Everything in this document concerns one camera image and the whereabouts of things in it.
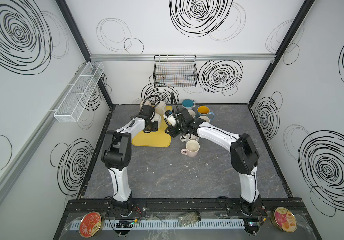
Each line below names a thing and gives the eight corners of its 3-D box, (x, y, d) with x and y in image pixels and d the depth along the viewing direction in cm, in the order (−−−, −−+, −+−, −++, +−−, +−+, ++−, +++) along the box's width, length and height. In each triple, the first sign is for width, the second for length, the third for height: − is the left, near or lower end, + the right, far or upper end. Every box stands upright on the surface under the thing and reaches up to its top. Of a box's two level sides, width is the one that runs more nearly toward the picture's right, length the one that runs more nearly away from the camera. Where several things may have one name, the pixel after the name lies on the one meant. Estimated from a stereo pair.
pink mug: (181, 158, 92) (182, 151, 85) (181, 147, 97) (181, 140, 90) (198, 158, 92) (200, 151, 85) (197, 147, 97) (199, 140, 90)
